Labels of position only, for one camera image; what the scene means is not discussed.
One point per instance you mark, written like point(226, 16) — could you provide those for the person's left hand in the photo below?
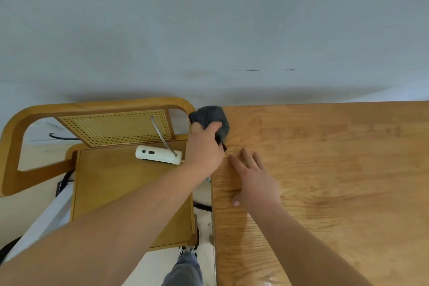
point(202, 151)

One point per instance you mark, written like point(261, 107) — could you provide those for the person's right hand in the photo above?
point(258, 188)

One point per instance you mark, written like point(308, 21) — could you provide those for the dark grey cleaning cloth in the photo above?
point(211, 115)

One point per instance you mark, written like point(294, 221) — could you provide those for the person's left forearm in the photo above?
point(94, 239)

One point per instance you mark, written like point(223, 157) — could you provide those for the person's right forearm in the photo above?
point(305, 252)

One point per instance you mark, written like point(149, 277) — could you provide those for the person's black white shoe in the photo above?
point(187, 249)

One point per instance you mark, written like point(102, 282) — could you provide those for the person's grey trousers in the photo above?
point(184, 270)

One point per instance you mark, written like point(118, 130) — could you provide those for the white handheld device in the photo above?
point(157, 155)

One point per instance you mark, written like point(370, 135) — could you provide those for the wooden table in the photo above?
point(335, 178)

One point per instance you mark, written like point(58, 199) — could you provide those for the wooden rattan chair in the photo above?
point(110, 178)

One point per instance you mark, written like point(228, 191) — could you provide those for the white exercise machine base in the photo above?
point(43, 222)

